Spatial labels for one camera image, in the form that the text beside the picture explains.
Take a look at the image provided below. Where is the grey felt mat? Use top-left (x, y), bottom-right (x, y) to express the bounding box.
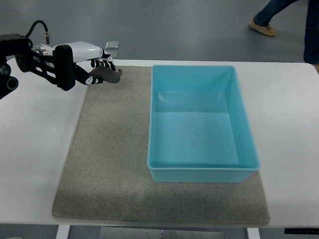
top-left (52, 66), bottom-right (270, 228)

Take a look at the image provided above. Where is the grey metal base plate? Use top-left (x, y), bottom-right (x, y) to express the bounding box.
top-left (99, 227), bottom-right (225, 239)

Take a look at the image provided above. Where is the upper metal floor plate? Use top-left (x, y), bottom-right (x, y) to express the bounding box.
top-left (106, 41), bottom-right (119, 49)

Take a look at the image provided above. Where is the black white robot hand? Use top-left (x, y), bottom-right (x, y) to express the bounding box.
top-left (35, 41), bottom-right (118, 91)

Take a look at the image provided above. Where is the black table control panel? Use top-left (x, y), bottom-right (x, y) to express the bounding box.
top-left (284, 228), bottom-right (319, 235)

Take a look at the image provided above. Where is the brown toy hippo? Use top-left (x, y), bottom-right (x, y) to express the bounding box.
top-left (90, 66), bottom-right (122, 84)

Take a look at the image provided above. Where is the blue plastic box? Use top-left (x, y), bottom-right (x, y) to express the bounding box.
top-left (147, 65), bottom-right (260, 183)

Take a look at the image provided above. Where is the person leg in jeans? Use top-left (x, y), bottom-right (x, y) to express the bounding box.
top-left (253, 0), bottom-right (296, 26)

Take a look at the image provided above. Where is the white table frame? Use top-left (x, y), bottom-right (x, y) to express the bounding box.
top-left (56, 225), bottom-right (261, 239)

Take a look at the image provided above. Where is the tan shoe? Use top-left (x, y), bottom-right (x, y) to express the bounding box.
top-left (248, 19), bottom-right (276, 36)

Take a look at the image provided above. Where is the lower metal floor plate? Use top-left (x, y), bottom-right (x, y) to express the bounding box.
top-left (108, 50), bottom-right (118, 59)

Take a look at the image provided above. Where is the metal floor plate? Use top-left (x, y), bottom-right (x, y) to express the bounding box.
top-left (108, 50), bottom-right (118, 59)
top-left (106, 41), bottom-right (119, 49)

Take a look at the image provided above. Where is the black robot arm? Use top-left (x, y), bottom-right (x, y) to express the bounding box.
top-left (0, 20), bottom-right (58, 98)

